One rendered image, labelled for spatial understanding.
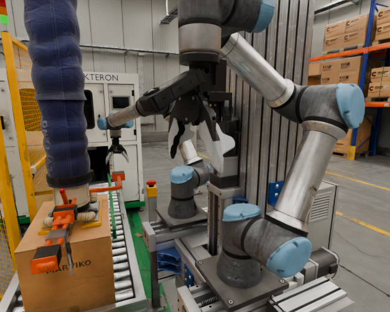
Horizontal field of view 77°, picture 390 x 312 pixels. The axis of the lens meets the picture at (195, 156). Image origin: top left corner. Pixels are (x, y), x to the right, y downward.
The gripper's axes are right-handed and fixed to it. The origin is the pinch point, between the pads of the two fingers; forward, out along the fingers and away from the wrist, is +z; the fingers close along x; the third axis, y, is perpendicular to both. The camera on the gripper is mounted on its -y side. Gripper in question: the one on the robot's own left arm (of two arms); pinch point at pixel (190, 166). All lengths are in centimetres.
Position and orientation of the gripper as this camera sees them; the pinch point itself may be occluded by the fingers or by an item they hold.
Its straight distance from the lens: 46.5
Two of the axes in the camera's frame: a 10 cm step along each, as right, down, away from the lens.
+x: -6.2, -1.7, 7.7
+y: 7.9, -1.3, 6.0
